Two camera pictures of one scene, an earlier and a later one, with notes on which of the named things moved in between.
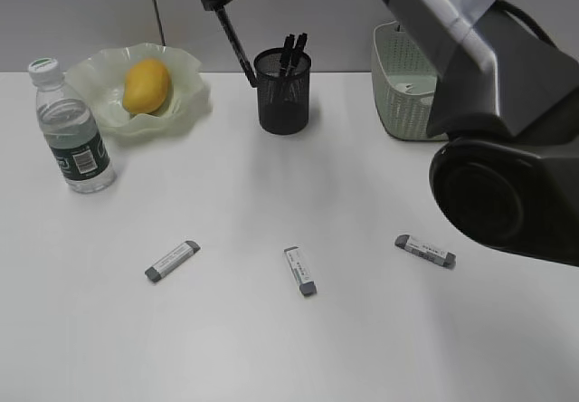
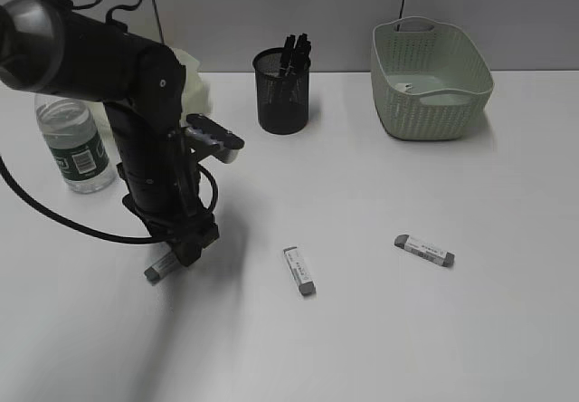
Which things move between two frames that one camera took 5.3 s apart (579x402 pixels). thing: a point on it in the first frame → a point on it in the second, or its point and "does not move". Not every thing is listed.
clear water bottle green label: [71, 130] does not move
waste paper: [404, 88] does not move
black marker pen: [237, 46] → [290, 61]
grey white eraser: [301, 272] does not move
